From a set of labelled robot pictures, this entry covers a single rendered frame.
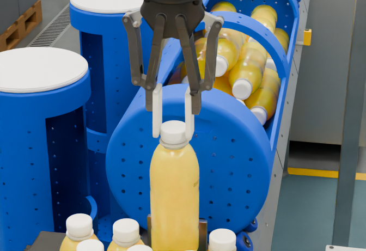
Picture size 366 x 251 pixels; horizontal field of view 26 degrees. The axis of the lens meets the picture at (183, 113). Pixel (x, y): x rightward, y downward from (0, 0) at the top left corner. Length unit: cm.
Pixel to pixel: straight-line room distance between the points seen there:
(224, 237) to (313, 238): 201
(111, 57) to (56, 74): 52
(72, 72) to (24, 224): 40
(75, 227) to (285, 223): 211
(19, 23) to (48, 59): 319
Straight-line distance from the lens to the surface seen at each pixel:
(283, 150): 195
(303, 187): 350
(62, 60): 201
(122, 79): 245
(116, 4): 243
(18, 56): 205
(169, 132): 109
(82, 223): 121
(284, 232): 319
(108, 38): 240
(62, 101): 188
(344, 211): 300
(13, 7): 511
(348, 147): 287
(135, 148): 134
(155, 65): 105
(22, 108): 187
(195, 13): 102
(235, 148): 131
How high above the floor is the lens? 176
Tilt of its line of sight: 25 degrees down
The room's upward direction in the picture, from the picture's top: straight up
